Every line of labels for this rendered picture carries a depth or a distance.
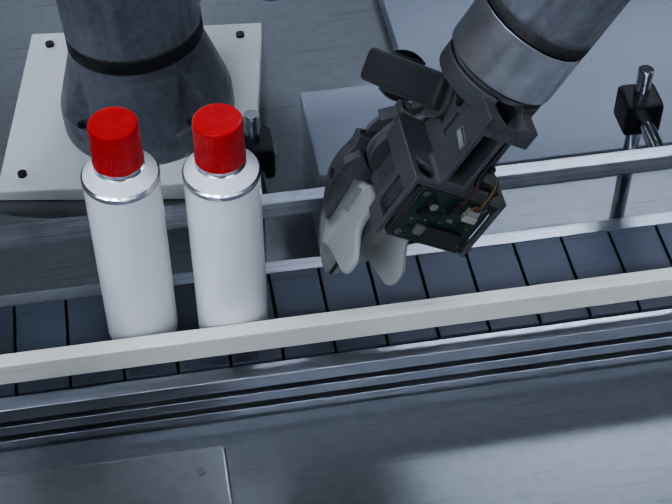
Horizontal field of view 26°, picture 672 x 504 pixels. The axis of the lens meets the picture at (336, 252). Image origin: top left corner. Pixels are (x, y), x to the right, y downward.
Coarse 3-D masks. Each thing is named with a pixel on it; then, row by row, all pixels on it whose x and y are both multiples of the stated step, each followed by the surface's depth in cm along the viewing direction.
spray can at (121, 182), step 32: (96, 128) 92; (128, 128) 92; (96, 160) 93; (128, 160) 93; (96, 192) 94; (128, 192) 94; (160, 192) 96; (96, 224) 96; (128, 224) 95; (160, 224) 98; (96, 256) 100; (128, 256) 98; (160, 256) 99; (128, 288) 100; (160, 288) 101; (128, 320) 103; (160, 320) 104
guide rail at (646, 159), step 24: (504, 168) 107; (528, 168) 107; (552, 168) 107; (576, 168) 107; (600, 168) 108; (624, 168) 108; (648, 168) 108; (288, 192) 105; (312, 192) 105; (168, 216) 104; (264, 216) 105; (0, 240) 103; (24, 240) 103; (48, 240) 103; (72, 240) 104
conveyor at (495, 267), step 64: (448, 256) 112; (512, 256) 112; (576, 256) 112; (640, 256) 112; (0, 320) 108; (64, 320) 108; (192, 320) 108; (512, 320) 108; (576, 320) 108; (64, 384) 104
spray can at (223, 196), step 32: (192, 128) 92; (224, 128) 92; (192, 160) 95; (224, 160) 93; (256, 160) 96; (192, 192) 95; (224, 192) 94; (256, 192) 96; (192, 224) 97; (224, 224) 96; (256, 224) 98; (192, 256) 100; (224, 256) 98; (256, 256) 100; (224, 288) 101; (256, 288) 102; (224, 320) 103; (256, 320) 104
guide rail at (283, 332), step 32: (512, 288) 105; (544, 288) 105; (576, 288) 105; (608, 288) 105; (640, 288) 106; (288, 320) 103; (320, 320) 103; (352, 320) 103; (384, 320) 104; (416, 320) 104; (448, 320) 105; (480, 320) 106; (32, 352) 101; (64, 352) 101; (96, 352) 101; (128, 352) 102; (160, 352) 102; (192, 352) 103; (224, 352) 103; (0, 384) 102
